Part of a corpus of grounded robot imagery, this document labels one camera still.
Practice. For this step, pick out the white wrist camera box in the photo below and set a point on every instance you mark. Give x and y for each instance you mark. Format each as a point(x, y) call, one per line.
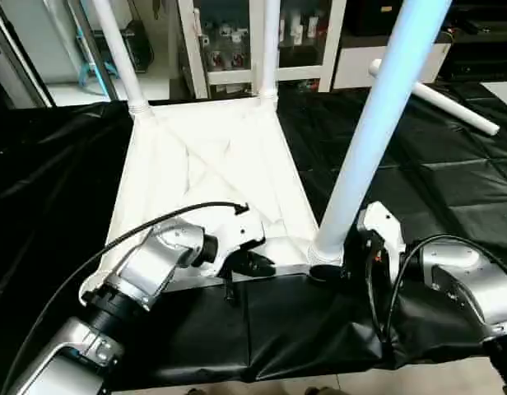
point(237, 230)
point(381, 230)

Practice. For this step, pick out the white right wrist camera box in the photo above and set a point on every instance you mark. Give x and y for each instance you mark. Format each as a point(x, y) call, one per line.
point(381, 230)

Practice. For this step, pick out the white glass door cabinet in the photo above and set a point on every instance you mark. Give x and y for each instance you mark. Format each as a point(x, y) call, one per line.
point(229, 41)

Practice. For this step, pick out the white plastic table leg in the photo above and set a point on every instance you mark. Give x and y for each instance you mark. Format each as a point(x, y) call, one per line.
point(118, 53)
point(439, 95)
point(381, 123)
point(270, 45)

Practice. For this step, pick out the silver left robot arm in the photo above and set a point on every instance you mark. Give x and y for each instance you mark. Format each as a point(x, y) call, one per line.
point(146, 271)

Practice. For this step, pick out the white plastic table top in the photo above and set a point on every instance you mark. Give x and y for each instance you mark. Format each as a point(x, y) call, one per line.
point(212, 156)

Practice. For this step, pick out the white drawer unit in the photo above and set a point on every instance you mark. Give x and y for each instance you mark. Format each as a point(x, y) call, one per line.
point(385, 66)

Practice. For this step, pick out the grey metal pole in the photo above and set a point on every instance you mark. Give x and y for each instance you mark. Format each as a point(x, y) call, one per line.
point(93, 49)

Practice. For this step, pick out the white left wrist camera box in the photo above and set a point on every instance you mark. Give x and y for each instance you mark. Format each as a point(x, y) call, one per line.
point(237, 230)

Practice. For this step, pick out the black work mat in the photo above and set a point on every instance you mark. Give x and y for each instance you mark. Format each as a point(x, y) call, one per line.
point(39, 206)

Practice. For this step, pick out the teal plastic object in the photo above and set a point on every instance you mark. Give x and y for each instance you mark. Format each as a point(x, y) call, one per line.
point(93, 76)

